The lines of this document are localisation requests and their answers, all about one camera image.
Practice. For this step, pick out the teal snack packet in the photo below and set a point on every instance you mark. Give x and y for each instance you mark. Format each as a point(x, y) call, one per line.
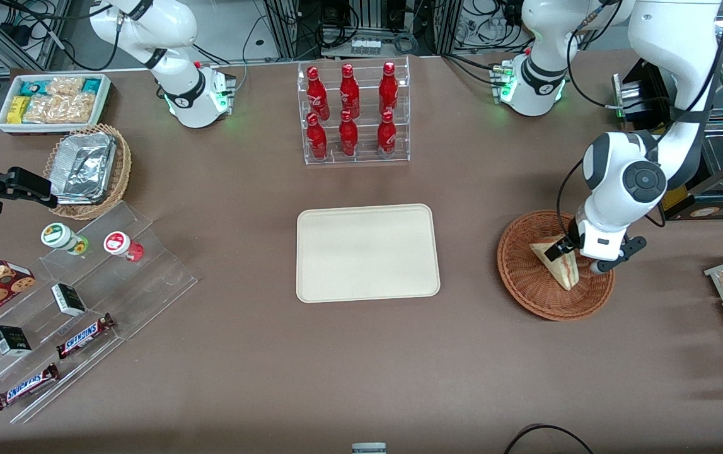
point(91, 84)
point(33, 87)

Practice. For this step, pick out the white plastic snack bin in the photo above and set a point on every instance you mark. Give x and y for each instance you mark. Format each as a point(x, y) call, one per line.
point(106, 104)

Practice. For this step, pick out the green lidded sunflower jar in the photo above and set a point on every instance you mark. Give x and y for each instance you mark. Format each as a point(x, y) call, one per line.
point(58, 236)

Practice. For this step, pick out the clear acrylic bottle rack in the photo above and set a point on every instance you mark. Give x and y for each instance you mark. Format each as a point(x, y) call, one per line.
point(364, 157)

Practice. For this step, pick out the brown wicker basket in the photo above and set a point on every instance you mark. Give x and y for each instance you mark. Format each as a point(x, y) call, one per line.
point(525, 277)

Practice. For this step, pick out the white power strip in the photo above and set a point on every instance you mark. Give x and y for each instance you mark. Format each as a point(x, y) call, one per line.
point(365, 47)

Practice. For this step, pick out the triangular sandwich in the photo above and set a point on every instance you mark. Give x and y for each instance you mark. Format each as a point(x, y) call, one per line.
point(563, 271)

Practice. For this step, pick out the clear cracker bag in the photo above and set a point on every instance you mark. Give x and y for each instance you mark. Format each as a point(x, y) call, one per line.
point(65, 86)
point(58, 109)

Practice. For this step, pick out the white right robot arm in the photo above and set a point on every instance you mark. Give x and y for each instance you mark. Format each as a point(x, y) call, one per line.
point(191, 94)

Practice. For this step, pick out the red cola bottle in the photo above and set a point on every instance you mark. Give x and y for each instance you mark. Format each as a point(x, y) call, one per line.
point(316, 135)
point(349, 91)
point(388, 88)
point(348, 133)
point(316, 91)
point(386, 132)

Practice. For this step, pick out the red lidded small jar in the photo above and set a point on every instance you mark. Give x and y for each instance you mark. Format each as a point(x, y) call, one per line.
point(118, 244)

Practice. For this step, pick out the Snickers chocolate bar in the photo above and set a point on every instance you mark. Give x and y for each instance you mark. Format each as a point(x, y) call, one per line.
point(84, 336)
point(24, 386)

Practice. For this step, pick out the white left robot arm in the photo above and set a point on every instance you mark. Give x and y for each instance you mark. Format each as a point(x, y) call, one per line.
point(626, 183)

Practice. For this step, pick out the small grey device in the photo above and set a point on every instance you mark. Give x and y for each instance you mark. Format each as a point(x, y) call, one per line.
point(369, 448)

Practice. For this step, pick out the clear acrylic stepped display stand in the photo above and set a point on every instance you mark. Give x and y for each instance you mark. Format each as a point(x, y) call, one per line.
point(159, 277)

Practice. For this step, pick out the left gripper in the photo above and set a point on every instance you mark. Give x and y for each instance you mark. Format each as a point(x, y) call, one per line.
point(570, 243)

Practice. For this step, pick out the black food warmer appliance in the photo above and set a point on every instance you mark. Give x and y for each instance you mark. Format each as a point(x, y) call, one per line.
point(651, 88)

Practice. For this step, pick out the yellow snack packet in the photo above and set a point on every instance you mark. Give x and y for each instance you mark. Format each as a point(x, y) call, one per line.
point(17, 109)

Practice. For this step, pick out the cream plastic serving tray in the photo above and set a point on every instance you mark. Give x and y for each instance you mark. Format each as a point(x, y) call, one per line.
point(367, 252)

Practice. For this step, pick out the silver foil packet stack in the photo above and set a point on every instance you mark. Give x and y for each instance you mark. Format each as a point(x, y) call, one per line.
point(84, 167)

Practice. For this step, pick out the light wicker basket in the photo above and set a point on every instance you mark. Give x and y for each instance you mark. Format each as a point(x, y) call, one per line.
point(123, 170)

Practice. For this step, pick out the small black carton box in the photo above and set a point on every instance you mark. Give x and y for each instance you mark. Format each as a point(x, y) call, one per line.
point(11, 340)
point(68, 299)

